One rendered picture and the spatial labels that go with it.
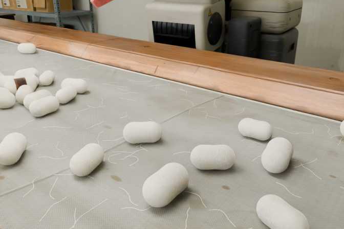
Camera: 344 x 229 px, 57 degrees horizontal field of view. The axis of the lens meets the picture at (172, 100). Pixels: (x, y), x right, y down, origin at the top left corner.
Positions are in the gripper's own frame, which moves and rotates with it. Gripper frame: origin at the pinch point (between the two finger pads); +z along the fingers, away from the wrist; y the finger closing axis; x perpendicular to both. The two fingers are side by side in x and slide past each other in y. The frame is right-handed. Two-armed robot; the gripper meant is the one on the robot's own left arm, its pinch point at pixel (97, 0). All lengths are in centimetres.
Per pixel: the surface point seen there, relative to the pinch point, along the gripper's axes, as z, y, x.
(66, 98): 16.1, 8.8, -1.1
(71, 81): 13.5, 6.1, 0.1
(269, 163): 14.9, 33.5, -1.1
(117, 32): -99, -196, 159
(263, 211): 18.8, 35.4, -4.7
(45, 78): 14.3, 0.7, 0.2
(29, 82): 16.2, 2.0, -2.1
